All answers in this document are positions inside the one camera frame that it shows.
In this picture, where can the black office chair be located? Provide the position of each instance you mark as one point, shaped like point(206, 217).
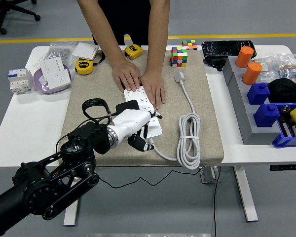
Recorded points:
point(0, 19)

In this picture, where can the orange cylinder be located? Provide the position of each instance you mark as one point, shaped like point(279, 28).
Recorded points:
point(244, 56)
point(252, 74)

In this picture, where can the purple bowl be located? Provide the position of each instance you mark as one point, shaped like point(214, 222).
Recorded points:
point(40, 86)

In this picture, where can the white power strip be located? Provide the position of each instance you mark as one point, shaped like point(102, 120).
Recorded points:
point(135, 95)

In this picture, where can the white flat switch box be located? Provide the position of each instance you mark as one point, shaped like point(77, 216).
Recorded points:
point(85, 50)

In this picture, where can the white wall switch panel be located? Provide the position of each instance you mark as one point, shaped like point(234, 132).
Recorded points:
point(53, 65)

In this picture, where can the clear bag of screws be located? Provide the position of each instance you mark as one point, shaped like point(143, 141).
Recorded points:
point(59, 50)

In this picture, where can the person's right hand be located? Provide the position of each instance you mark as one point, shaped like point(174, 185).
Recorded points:
point(127, 74)

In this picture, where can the white wall socket panel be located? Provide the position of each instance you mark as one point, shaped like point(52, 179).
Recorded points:
point(60, 79)

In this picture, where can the small dark round cap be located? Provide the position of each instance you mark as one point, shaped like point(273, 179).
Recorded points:
point(285, 110)

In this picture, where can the black table control panel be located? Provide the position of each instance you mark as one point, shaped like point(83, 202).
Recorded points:
point(287, 167)

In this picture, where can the clear plastic bag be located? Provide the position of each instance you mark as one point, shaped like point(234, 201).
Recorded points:
point(267, 65)

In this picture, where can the large colourful puzzle cube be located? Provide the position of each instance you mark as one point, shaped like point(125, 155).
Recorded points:
point(179, 56)

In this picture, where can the small colourful puzzle cube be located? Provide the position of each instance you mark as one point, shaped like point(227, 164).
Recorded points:
point(189, 44)

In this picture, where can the black cloth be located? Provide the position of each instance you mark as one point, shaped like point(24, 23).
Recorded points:
point(286, 90)

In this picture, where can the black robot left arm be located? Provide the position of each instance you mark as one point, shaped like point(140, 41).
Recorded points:
point(39, 195)

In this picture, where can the beige fabric mat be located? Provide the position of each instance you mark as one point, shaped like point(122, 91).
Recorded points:
point(209, 123)

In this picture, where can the person's left forearm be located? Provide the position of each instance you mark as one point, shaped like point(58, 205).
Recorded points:
point(158, 37)

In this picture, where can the white table leg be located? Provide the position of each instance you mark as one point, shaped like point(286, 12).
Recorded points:
point(249, 209)
point(70, 218)

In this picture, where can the clear bag of resistors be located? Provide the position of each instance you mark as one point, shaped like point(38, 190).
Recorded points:
point(289, 69)

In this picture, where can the square yellow tape measure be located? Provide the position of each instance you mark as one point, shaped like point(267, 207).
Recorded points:
point(133, 51)

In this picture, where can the person's left hand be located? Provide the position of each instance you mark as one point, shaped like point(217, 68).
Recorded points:
point(154, 85)

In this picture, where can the round yellow tape measure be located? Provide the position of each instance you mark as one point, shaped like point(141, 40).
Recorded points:
point(84, 67)

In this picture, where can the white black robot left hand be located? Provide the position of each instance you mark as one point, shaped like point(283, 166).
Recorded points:
point(130, 122)

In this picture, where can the blue block with knob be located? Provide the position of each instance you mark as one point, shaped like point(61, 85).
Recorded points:
point(266, 117)
point(257, 93)

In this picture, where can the metal bracket under table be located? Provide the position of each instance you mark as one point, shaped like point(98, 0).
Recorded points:
point(208, 175)

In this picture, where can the white circuit breaker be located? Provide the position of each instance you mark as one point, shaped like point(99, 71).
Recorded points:
point(19, 80)

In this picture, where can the grey stepped block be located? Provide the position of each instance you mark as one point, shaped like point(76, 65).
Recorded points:
point(246, 118)

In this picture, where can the black power adapter plug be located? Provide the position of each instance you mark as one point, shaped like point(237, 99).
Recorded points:
point(128, 105)

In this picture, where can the black glossy tray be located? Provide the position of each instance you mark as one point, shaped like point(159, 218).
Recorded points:
point(224, 48)

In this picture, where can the person's right forearm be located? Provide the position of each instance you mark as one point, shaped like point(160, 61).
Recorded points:
point(101, 29)

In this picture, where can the blue plastic bin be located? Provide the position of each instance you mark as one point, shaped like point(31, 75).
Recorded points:
point(288, 142)

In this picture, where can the small black device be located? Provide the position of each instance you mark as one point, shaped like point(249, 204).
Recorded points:
point(214, 63)

